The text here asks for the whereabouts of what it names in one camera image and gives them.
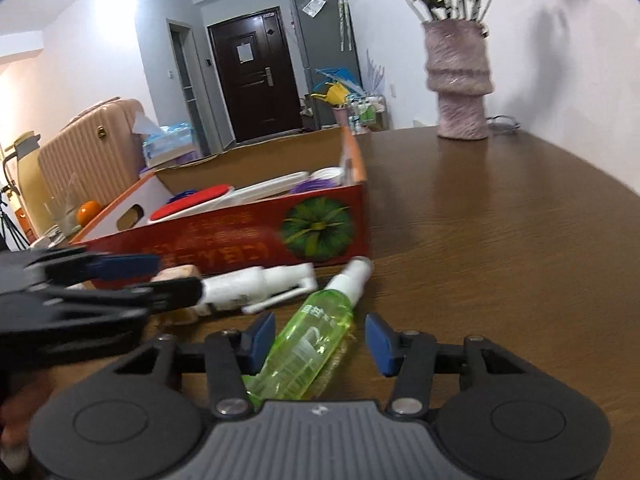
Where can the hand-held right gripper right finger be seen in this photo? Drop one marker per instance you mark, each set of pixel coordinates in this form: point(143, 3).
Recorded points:
point(380, 346)

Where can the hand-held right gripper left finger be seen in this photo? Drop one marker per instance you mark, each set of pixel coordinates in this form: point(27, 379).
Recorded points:
point(262, 338)

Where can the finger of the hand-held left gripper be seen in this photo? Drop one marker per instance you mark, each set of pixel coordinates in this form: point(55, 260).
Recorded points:
point(165, 292)
point(125, 265)

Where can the green spray bottle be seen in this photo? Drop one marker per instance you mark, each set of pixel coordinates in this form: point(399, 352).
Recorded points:
point(310, 330)

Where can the white spray bottle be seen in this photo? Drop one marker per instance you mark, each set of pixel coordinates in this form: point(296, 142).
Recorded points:
point(235, 286)

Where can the red cardboard box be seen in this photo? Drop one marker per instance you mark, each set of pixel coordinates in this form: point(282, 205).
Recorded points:
point(225, 247)

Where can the red and white lint brush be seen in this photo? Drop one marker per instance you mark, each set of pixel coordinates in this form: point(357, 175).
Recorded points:
point(190, 203)

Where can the person's left hand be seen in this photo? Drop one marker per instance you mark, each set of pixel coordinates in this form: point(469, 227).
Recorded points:
point(12, 430)

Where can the small beige box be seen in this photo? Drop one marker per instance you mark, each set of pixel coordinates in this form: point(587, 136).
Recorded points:
point(175, 272)

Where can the orange fruit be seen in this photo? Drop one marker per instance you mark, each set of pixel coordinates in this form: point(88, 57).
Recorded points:
point(89, 211)

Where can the clear glass cup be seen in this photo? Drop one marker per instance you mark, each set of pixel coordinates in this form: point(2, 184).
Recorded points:
point(65, 215)

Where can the blue round lid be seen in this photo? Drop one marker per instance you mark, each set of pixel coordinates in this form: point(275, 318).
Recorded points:
point(182, 195)

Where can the purple and white box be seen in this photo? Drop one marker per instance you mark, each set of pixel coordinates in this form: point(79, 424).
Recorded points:
point(172, 162)

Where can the pink ribbed suitcase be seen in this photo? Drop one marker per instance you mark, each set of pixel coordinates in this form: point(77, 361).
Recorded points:
point(90, 155)

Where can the blue tissue box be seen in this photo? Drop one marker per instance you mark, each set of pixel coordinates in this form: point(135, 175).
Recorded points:
point(165, 142)

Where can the yellow thermos bottle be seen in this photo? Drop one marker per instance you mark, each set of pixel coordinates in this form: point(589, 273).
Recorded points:
point(27, 175)

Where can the purple round lid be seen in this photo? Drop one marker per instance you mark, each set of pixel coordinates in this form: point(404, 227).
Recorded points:
point(310, 187)

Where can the dark brown entrance door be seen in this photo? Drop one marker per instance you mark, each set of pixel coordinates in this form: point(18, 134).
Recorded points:
point(255, 80)

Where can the pink pot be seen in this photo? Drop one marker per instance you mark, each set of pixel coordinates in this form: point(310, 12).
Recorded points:
point(341, 116)

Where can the yellow watering can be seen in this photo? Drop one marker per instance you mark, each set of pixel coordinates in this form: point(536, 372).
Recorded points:
point(334, 95)

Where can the blue folding rack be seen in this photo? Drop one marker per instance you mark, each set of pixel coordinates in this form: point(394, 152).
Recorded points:
point(337, 76)

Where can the purple feather decoration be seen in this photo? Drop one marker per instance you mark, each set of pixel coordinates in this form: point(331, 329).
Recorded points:
point(375, 72)

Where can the pink textured vase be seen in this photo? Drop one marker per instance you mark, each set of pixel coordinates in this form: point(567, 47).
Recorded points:
point(457, 80)

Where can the grey refrigerator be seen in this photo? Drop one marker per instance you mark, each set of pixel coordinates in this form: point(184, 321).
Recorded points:
point(325, 45)

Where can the paper note on refrigerator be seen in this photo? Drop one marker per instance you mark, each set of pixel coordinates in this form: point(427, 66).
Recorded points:
point(313, 6)

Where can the white folded umbrella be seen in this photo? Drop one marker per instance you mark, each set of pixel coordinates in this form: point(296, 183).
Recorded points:
point(344, 20)

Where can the grey side door frame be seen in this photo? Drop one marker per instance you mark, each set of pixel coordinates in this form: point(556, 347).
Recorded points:
point(187, 90)

